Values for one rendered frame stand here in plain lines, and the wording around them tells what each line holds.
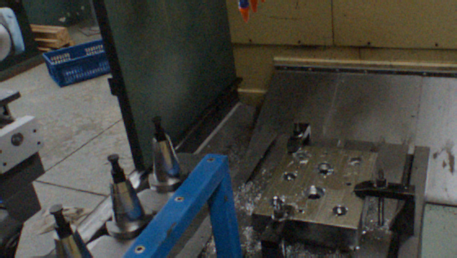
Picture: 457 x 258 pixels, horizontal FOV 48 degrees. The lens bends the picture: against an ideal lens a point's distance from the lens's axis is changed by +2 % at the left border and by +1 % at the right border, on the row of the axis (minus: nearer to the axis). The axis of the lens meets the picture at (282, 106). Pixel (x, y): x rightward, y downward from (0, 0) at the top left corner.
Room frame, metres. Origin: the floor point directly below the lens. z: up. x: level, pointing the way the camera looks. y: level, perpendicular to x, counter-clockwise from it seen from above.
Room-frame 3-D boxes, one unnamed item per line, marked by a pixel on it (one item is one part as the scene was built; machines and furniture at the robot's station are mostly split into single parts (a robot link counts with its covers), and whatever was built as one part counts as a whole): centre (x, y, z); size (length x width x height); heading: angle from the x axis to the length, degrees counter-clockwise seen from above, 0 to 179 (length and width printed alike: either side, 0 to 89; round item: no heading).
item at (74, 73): (4.47, 1.78, 0.11); 0.62 x 0.42 x 0.22; 123
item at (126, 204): (0.59, 0.23, 1.26); 0.04 x 0.04 x 0.07
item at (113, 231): (0.59, 0.23, 1.21); 0.06 x 0.06 x 0.03
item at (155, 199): (0.64, 0.21, 1.21); 0.07 x 0.05 x 0.01; 70
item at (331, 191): (0.97, -0.07, 0.97); 0.29 x 0.23 x 0.05; 160
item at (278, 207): (0.82, 0.03, 0.97); 0.13 x 0.03 x 0.15; 160
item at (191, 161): (0.74, 0.17, 1.21); 0.07 x 0.05 x 0.01; 70
